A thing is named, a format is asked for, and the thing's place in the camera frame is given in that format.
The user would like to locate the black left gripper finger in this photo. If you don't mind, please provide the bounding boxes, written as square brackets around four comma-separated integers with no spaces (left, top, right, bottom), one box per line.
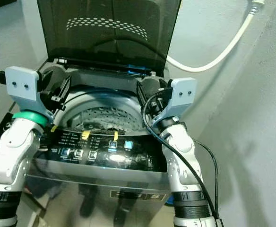
[57,75,73,105]

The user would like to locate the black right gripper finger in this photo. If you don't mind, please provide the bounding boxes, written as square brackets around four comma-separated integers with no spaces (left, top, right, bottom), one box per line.
[137,79,153,113]

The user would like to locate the grey top-load washing machine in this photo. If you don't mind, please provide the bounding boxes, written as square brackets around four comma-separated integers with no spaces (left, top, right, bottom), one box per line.
[0,57,177,227]

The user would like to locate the dark tinted washer lid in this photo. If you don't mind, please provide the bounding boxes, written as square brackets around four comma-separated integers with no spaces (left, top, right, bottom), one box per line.
[36,0,182,76]

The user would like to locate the black Midea washer sticker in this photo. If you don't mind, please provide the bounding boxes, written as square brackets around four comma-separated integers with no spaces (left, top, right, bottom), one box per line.
[0,116,14,142]

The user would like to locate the black washer control panel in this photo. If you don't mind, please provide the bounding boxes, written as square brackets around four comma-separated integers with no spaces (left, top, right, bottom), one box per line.
[40,127,170,172]

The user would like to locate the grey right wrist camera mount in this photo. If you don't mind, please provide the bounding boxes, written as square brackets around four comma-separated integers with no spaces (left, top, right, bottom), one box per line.
[155,77,198,122]

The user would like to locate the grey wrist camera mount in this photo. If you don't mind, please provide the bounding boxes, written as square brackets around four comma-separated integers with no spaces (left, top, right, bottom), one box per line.
[5,66,54,119]
[155,77,198,122]

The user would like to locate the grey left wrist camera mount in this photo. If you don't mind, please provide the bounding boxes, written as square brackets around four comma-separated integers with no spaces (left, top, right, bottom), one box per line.
[5,66,54,119]

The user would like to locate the white water hose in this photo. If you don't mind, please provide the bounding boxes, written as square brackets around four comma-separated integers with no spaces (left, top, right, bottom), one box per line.
[166,0,266,73]

